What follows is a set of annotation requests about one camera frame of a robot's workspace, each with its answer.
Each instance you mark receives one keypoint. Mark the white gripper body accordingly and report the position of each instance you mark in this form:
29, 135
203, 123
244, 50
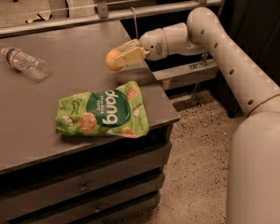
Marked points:
152, 45

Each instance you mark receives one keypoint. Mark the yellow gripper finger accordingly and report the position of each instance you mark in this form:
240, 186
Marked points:
128, 57
129, 45

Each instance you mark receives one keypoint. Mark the orange fruit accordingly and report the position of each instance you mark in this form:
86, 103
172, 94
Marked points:
110, 60

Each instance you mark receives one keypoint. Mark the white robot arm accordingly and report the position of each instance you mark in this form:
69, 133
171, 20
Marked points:
253, 191

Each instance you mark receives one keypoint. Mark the green rice chip bag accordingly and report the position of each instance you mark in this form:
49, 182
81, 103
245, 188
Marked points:
118, 112

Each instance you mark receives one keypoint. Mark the dark cabinet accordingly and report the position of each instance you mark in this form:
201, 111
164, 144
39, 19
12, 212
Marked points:
249, 53

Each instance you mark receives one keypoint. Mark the clear plastic water bottle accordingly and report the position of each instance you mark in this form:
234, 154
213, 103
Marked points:
28, 64

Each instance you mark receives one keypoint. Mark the grey drawer cabinet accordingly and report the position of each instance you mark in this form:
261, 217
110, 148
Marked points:
46, 178

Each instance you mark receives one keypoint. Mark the metal frame rail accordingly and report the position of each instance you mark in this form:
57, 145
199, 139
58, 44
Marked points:
75, 49

